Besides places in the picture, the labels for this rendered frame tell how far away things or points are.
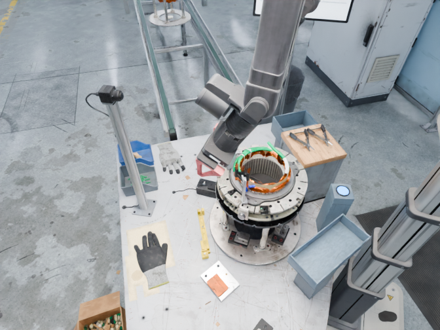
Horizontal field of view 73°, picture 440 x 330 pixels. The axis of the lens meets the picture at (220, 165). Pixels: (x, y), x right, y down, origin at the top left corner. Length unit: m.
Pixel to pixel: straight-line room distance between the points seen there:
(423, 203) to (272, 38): 0.70
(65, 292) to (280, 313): 1.45
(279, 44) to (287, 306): 0.93
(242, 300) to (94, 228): 1.47
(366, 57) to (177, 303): 2.71
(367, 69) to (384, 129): 0.61
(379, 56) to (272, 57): 2.83
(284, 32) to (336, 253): 0.74
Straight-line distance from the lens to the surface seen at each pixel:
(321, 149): 1.26
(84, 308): 1.95
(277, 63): 0.49
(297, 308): 1.20
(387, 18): 3.13
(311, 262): 1.00
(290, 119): 1.44
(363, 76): 3.32
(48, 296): 2.27
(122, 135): 1.07
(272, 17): 0.47
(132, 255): 1.29
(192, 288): 1.20
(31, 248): 2.50
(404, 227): 1.09
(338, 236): 1.07
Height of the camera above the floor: 1.90
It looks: 47 degrees down
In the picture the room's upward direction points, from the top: straight up
